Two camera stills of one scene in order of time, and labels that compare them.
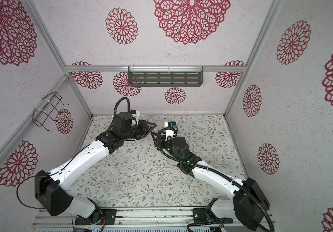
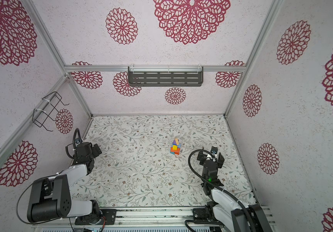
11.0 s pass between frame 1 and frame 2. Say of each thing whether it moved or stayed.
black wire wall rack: stayed
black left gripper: moved
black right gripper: moved
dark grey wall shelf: stayed
